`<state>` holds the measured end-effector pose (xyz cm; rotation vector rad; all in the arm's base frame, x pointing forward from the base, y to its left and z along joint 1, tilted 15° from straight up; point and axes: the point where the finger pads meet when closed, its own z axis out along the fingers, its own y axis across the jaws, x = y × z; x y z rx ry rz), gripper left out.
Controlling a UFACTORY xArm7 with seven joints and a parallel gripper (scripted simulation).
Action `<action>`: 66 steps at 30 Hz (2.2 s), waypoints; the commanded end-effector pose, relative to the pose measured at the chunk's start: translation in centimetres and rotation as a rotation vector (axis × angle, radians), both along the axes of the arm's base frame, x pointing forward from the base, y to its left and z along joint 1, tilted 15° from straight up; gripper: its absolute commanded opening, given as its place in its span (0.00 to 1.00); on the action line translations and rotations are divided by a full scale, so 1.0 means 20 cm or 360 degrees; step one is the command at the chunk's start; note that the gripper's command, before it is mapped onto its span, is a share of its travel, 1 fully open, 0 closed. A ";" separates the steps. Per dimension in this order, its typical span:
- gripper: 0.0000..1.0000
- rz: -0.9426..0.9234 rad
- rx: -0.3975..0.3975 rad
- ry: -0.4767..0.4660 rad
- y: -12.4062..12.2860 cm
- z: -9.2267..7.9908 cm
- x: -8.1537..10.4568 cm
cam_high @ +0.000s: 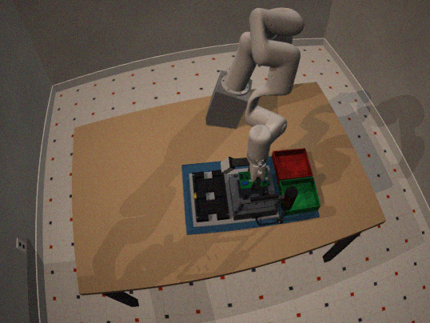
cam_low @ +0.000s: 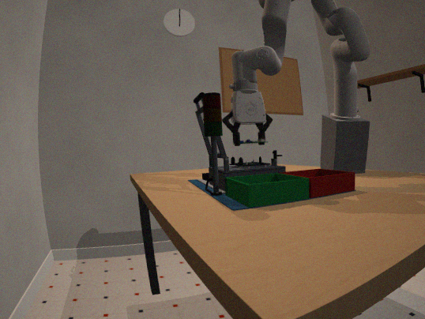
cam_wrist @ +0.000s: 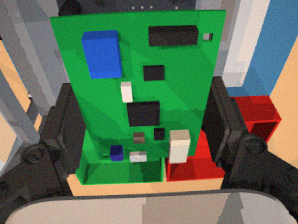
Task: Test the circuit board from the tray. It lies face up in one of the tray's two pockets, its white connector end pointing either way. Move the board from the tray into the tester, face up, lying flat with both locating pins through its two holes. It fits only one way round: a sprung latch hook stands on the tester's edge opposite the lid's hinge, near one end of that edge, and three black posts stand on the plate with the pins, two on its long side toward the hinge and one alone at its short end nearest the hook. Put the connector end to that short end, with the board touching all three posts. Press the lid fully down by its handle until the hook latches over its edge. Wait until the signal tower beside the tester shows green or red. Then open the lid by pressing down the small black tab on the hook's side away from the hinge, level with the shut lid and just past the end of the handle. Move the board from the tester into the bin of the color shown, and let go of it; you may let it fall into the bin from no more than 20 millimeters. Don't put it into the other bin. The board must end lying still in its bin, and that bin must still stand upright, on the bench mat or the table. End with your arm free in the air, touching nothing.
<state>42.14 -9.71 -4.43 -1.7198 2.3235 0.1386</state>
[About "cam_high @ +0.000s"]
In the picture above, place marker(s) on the green bin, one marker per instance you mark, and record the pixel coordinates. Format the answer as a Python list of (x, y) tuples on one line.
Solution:
[(307, 195)]

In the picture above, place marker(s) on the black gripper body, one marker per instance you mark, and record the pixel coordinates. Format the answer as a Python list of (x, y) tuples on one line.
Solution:
[(256, 171)]

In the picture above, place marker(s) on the red open-top bin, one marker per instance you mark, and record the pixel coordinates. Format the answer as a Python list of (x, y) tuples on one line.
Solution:
[(291, 164)]

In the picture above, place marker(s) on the green circuit board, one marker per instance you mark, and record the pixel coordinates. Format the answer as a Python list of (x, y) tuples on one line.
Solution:
[(245, 180)]

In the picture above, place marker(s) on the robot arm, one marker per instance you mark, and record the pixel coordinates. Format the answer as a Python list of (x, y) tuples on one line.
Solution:
[(269, 30)]

